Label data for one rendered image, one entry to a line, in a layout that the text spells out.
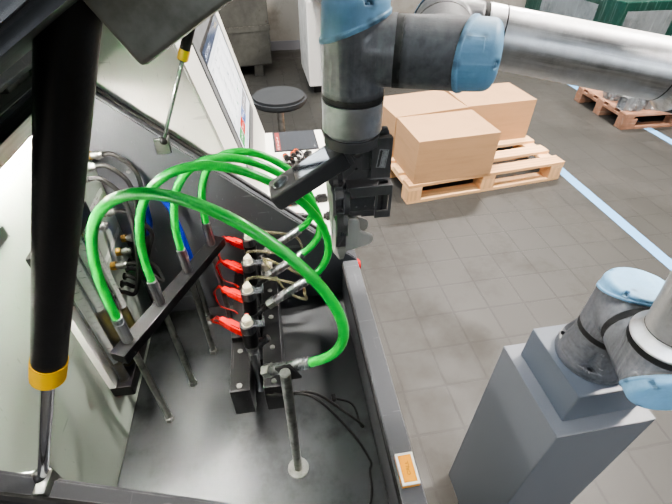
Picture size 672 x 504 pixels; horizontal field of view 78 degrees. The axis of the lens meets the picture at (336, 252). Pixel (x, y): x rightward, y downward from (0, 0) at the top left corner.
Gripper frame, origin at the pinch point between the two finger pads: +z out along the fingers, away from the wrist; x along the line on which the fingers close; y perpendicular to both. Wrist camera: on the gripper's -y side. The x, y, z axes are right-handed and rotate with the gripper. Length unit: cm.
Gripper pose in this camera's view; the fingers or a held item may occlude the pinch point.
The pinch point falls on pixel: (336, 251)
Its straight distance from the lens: 65.8
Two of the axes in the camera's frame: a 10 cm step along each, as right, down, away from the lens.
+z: 0.0, 7.6, 6.5
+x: -1.5, -6.4, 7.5
